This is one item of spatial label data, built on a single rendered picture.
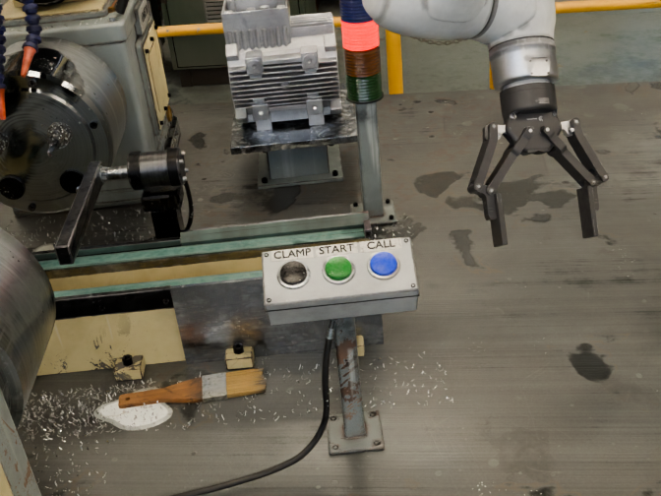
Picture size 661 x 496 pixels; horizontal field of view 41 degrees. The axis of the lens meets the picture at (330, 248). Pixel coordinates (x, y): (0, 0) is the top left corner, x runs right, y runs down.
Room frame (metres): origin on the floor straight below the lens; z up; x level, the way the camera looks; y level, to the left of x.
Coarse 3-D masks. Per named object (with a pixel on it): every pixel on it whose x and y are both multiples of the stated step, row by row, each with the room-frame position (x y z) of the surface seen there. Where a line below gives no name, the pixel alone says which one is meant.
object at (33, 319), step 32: (0, 256) 0.83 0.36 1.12; (32, 256) 0.88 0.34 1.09; (0, 288) 0.79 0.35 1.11; (32, 288) 0.83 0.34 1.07; (0, 320) 0.75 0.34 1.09; (32, 320) 0.80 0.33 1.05; (0, 352) 0.72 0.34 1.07; (32, 352) 0.77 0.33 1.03; (0, 384) 0.70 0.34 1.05; (32, 384) 0.77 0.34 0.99
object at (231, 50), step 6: (324, 36) 1.55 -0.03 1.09; (330, 36) 1.55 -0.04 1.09; (324, 42) 1.54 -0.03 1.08; (330, 42) 1.54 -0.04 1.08; (228, 48) 1.55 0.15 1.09; (234, 48) 1.55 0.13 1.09; (330, 48) 1.54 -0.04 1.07; (228, 54) 1.54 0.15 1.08; (234, 54) 1.54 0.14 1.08; (228, 60) 1.55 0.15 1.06; (234, 60) 1.55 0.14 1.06; (330, 102) 1.54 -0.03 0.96; (336, 102) 1.54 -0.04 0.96; (330, 108) 1.54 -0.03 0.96; (336, 108) 1.53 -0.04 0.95; (240, 114) 1.54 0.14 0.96; (246, 114) 1.54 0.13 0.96; (240, 120) 1.54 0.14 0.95; (246, 120) 1.55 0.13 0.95
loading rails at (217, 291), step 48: (144, 240) 1.17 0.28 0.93; (192, 240) 1.16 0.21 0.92; (240, 240) 1.15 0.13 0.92; (288, 240) 1.14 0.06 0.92; (336, 240) 1.13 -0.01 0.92; (96, 288) 1.06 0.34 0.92; (144, 288) 1.03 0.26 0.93; (192, 288) 1.02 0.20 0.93; (240, 288) 1.02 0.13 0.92; (96, 336) 1.02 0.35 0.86; (144, 336) 1.02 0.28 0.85; (192, 336) 1.02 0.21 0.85; (240, 336) 1.02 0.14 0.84; (288, 336) 1.02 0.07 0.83
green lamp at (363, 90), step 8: (352, 80) 1.37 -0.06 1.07; (360, 80) 1.37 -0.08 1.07; (368, 80) 1.37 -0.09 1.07; (376, 80) 1.37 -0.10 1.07; (352, 88) 1.37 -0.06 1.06; (360, 88) 1.37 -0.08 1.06; (368, 88) 1.37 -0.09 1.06; (376, 88) 1.37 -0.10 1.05; (352, 96) 1.38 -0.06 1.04; (360, 96) 1.37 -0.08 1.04; (368, 96) 1.37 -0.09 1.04; (376, 96) 1.37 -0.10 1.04
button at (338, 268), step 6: (336, 258) 0.82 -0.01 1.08; (342, 258) 0.82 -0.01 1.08; (330, 264) 0.82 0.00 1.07; (336, 264) 0.82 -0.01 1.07; (342, 264) 0.82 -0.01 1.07; (348, 264) 0.82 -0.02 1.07; (330, 270) 0.81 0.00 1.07; (336, 270) 0.81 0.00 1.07; (342, 270) 0.81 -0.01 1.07; (348, 270) 0.81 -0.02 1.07; (330, 276) 0.80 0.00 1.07; (336, 276) 0.80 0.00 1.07; (342, 276) 0.80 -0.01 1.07; (348, 276) 0.81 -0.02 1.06
